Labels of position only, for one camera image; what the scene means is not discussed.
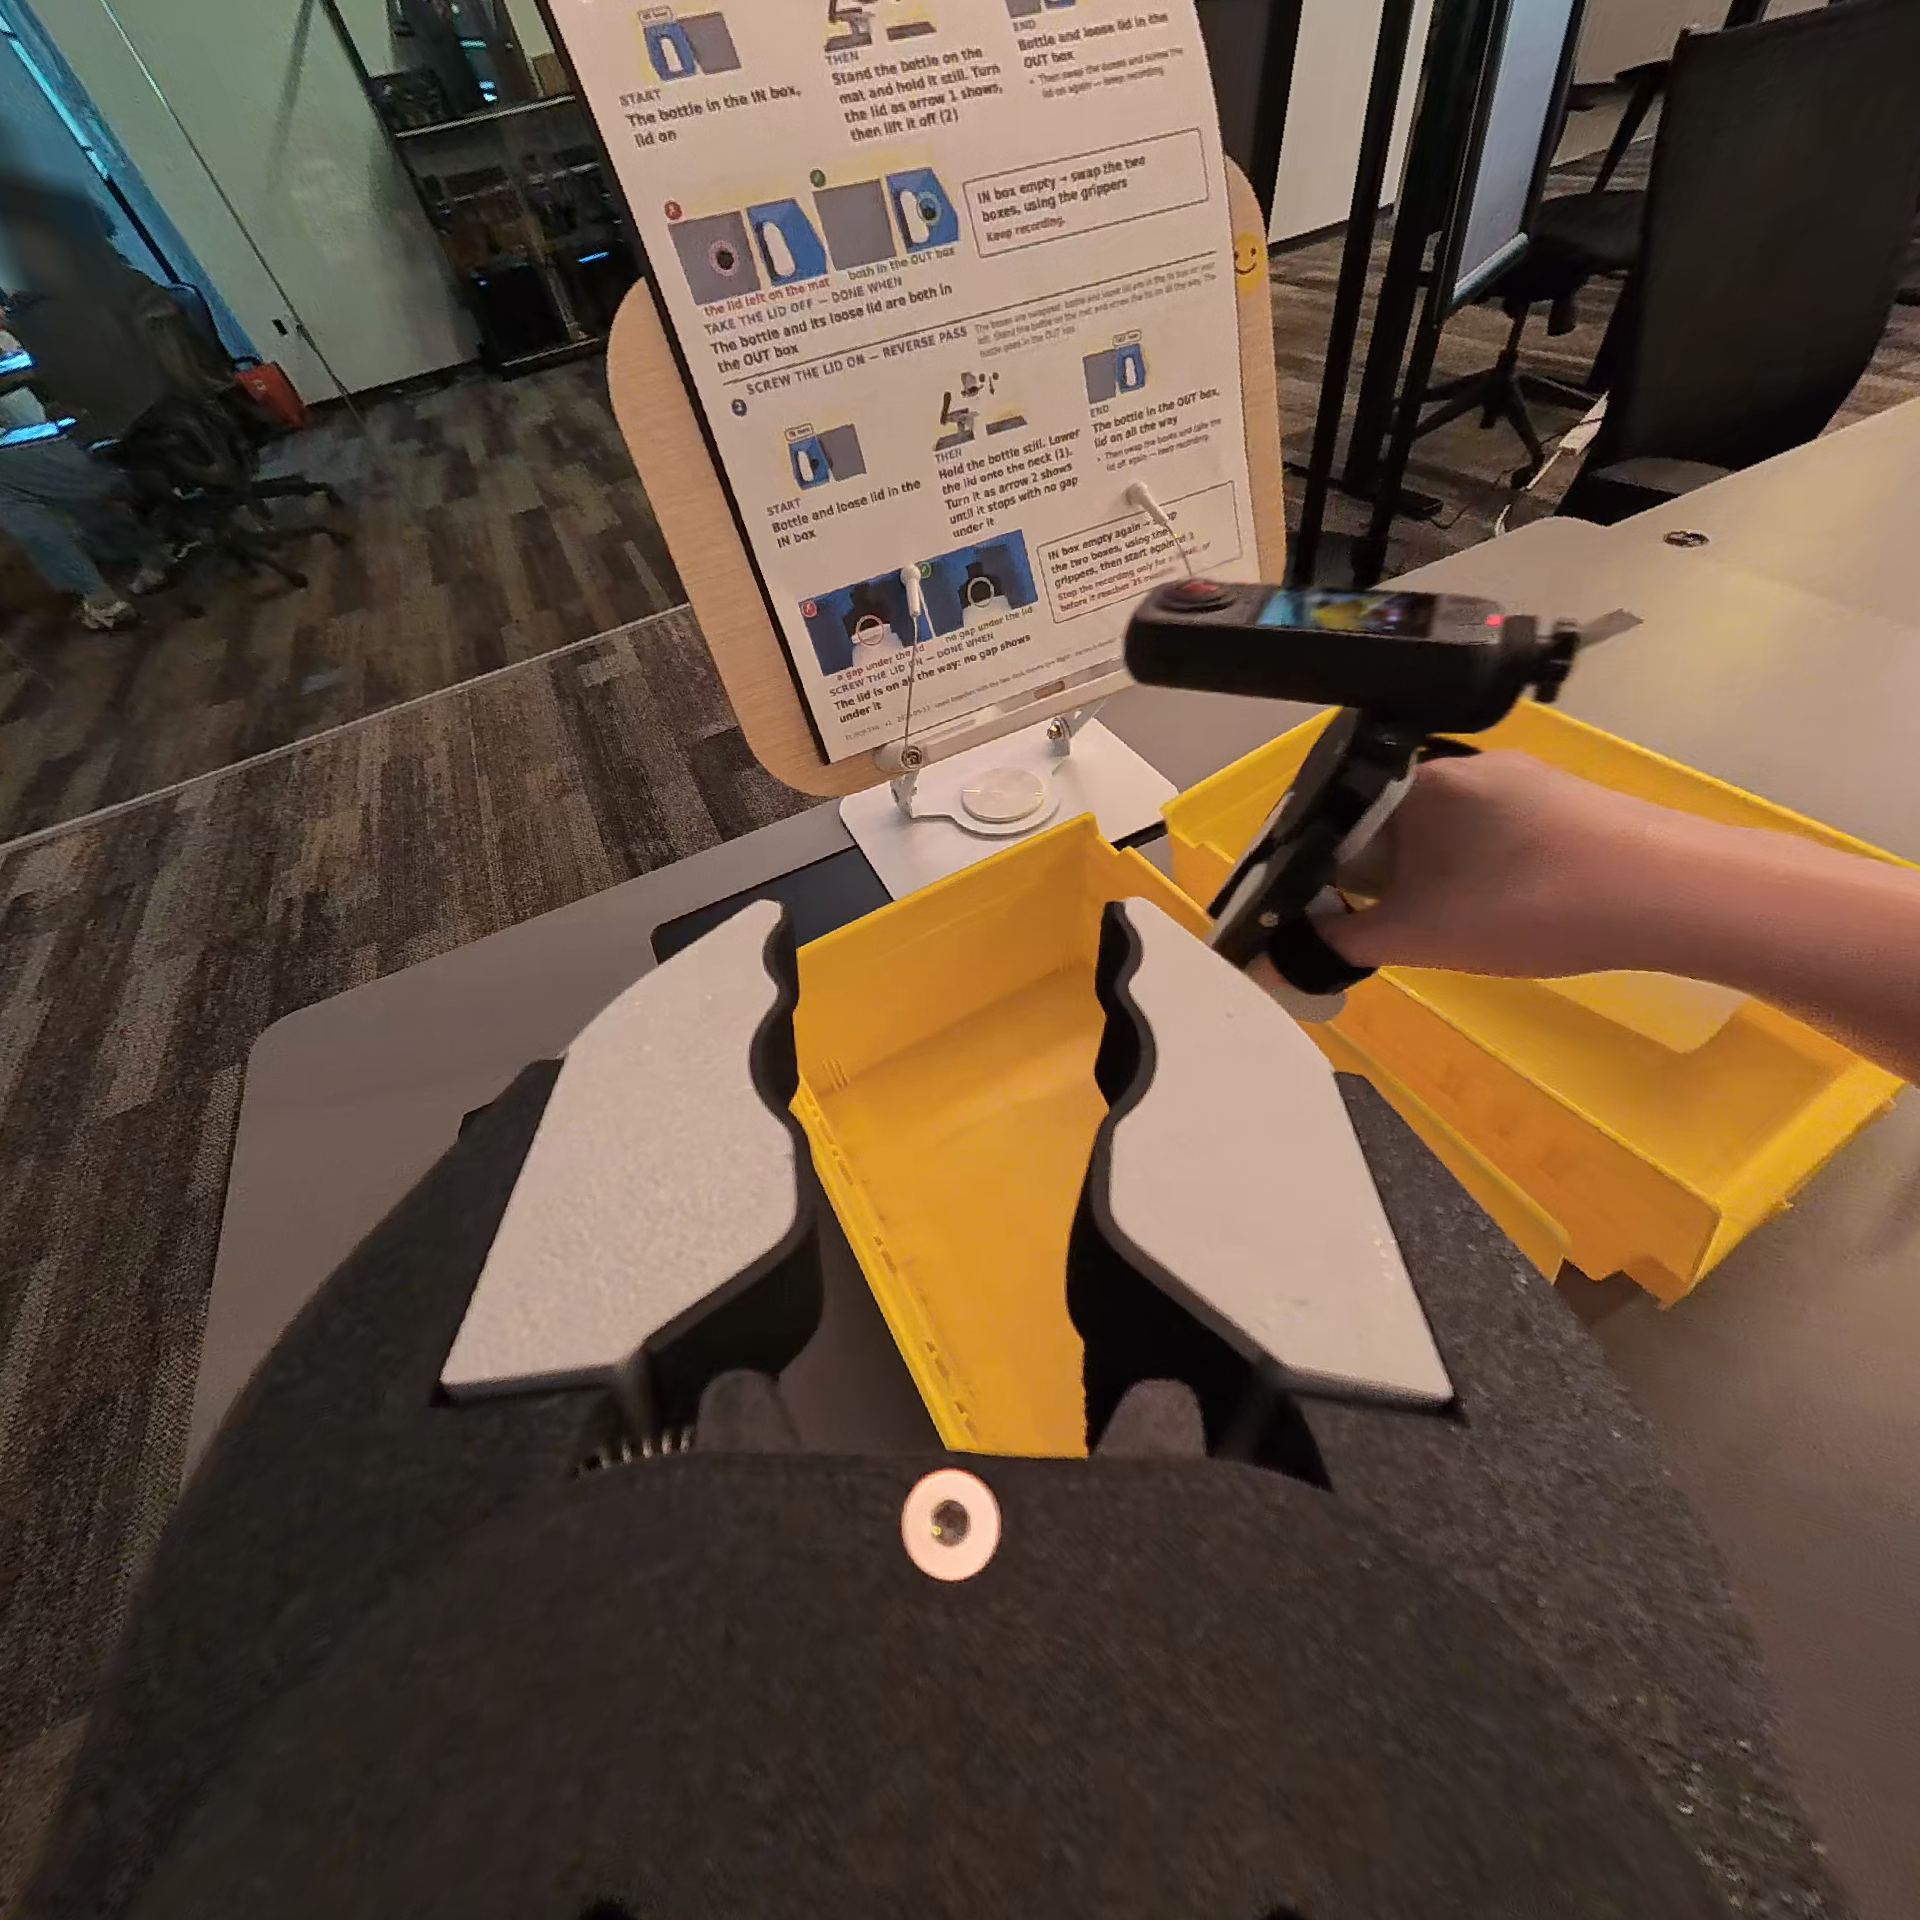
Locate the white cable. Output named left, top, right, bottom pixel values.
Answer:
left=1507, top=396, right=1619, bottom=493

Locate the metal stand bracket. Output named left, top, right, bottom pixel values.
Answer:
left=877, top=697, right=1128, bottom=827

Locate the dark glass cabinet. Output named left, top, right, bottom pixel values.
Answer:
left=360, top=0, right=651, bottom=376

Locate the yellow plastic bin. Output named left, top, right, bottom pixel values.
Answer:
left=790, top=814, right=1221, bottom=1460
left=1161, top=694, right=1908, bottom=1310

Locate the black panel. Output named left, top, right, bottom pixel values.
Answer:
left=1562, top=0, right=1920, bottom=527

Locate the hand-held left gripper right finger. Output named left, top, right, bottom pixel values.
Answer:
left=1067, top=897, right=1457, bottom=1459

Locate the white paper sign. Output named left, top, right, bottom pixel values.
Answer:
left=540, top=0, right=1265, bottom=768

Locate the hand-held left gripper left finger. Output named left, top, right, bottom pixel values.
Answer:
left=439, top=897, right=827, bottom=1450

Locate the black framed whiteboard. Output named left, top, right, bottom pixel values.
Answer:
left=1289, top=0, right=1594, bottom=592

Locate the person's right forearm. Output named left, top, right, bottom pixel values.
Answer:
left=1562, top=811, right=1920, bottom=1082

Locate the black office chair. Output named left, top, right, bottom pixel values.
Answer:
left=1410, top=61, right=1670, bottom=505
left=112, top=382, right=355, bottom=602

